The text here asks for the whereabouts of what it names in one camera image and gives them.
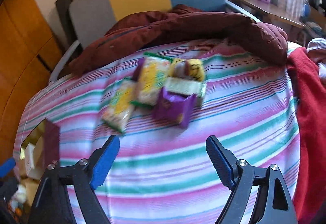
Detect gold tin box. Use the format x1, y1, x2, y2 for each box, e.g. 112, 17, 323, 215
18, 119, 60, 206

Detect purple snack packet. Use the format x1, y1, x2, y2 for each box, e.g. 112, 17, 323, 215
152, 88, 196, 128
164, 77, 207, 108

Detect white cosmetic carton box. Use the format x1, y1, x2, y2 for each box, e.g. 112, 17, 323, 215
24, 143, 35, 178

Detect striped pink green bedspread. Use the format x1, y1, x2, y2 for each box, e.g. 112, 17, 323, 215
13, 40, 300, 223

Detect red blanket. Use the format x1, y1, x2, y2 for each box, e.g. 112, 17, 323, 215
286, 47, 325, 223

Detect orange wooden wardrobe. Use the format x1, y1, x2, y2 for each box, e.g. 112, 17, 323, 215
1, 0, 62, 162

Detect maroon down jacket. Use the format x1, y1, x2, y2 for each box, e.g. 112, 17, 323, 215
69, 5, 288, 76

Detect light pink knit garment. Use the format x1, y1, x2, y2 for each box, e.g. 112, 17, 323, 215
307, 38, 326, 84

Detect black rolled mat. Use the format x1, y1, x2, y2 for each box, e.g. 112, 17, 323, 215
55, 0, 77, 45

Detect wooden window shelf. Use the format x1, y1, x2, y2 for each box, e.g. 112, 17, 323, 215
232, 0, 304, 29

